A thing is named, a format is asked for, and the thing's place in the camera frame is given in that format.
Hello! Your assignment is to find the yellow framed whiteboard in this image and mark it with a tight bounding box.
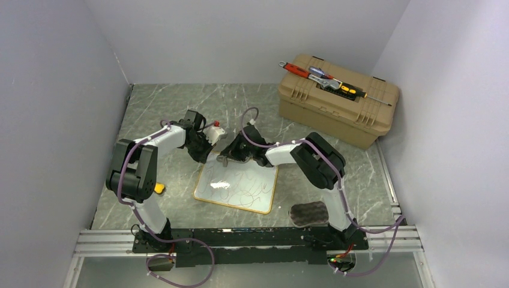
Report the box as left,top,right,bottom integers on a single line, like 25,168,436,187
193,152,279,215

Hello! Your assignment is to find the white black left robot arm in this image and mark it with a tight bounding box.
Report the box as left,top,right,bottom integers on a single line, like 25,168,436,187
105,110,226,252

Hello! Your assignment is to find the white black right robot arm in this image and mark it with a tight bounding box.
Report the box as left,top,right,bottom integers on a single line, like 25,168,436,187
217,124,355,249

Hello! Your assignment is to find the yellow black sponge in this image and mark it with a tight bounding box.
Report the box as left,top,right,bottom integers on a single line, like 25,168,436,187
154,182,166,194

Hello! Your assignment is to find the dark wavy foam sponge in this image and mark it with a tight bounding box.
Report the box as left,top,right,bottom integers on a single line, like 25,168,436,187
288,201,329,228

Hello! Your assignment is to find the blue red screwdriver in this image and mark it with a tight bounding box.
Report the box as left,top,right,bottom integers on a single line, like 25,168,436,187
309,66,336,80

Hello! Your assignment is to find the yellow black screwdriver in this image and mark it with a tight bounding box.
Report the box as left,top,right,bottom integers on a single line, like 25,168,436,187
339,82,393,107

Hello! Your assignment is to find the tan plastic toolbox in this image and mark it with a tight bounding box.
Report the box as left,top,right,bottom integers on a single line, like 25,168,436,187
278,54,400,149

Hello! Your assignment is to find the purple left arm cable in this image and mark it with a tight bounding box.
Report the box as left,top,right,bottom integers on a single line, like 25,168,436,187
115,119,215,288

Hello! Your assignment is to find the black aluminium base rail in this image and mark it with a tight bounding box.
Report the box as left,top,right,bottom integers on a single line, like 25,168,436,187
74,226,424,268

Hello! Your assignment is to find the red handled adjustable wrench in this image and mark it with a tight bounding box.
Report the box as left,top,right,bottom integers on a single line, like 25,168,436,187
279,61,340,90

